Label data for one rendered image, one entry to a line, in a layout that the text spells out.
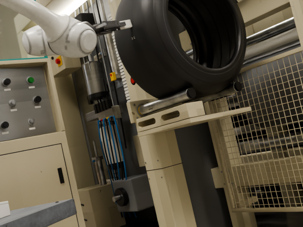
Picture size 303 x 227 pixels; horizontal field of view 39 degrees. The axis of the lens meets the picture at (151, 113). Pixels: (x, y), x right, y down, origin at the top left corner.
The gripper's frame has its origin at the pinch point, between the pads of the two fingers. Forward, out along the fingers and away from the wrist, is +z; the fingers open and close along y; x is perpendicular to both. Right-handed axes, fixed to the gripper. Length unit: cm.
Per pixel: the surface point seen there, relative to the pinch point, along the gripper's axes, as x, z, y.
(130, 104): 29.5, 8.5, 25.2
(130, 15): -3.0, 4.8, 0.0
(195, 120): 44.0, 10.0, -9.3
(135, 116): 35.3, 8.8, 25.2
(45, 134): 29, -18, 61
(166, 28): 7.5, 9.1, -12.2
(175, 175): 68, 21, 28
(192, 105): 38.4, 11.2, -9.3
